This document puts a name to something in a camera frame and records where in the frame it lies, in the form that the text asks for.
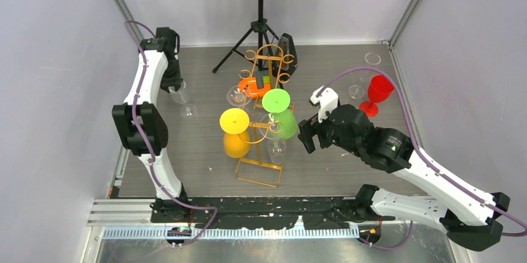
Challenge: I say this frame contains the black metronome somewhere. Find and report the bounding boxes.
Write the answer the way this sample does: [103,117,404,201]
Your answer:
[276,33,298,76]

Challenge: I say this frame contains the white slotted cable duct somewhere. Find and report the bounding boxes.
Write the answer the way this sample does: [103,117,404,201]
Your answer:
[102,225,359,240]

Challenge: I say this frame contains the gold wire wine glass rack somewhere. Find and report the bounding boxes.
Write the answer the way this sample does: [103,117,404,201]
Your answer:
[231,44,296,188]

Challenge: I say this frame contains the red silicone wine glass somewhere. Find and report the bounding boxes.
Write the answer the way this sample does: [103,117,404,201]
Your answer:
[359,75,395,118]

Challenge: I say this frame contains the clear wine glass front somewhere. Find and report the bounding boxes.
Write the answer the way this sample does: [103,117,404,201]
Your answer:
[259,113,286,166]

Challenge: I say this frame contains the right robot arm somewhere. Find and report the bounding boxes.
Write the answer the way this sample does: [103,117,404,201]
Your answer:
[298,104,510,251]

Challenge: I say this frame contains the orange toy block piece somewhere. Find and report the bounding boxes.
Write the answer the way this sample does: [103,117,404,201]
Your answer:
[238,76,271,99]

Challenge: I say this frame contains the clear tall flute glass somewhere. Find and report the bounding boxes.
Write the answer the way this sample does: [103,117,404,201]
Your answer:
[348,52,382,99]

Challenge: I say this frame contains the clear wine glass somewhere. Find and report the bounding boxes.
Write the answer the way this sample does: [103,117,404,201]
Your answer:
[259,113,286,166]
[168,80,197,118]
[226,85,252,108]

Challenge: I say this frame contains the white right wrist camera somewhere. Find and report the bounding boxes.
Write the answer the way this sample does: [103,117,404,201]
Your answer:
[309,86,339,123]

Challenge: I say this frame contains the green silicone wine glass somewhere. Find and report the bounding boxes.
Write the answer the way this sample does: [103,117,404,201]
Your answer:
[262,88,296,140]

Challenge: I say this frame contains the black taped front rail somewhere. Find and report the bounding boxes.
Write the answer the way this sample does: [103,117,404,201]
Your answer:
[150,196,372,231]

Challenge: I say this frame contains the yellow silicone wine glass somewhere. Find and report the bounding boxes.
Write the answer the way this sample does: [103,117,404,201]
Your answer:
[219,108,250,159]

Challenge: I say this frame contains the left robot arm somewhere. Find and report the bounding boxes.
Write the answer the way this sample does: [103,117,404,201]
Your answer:
[111,27,191,223]

